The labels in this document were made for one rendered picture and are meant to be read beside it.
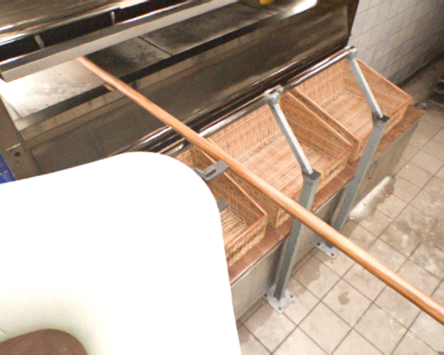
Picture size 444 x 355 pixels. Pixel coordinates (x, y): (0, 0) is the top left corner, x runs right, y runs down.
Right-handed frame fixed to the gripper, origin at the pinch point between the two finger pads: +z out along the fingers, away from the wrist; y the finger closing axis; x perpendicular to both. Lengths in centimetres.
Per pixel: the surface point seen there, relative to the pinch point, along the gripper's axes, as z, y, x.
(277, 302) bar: 39, 118, 4
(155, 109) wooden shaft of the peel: 6.4, -1.6, -35.0
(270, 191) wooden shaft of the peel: 6.3, -1.3, 9.7
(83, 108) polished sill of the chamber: -6, 3, -57
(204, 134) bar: 12.0, 2.1, -19.5
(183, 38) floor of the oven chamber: 47, 1, -71
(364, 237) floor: 111, 119, 14
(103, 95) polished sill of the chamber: 1, 2, -57
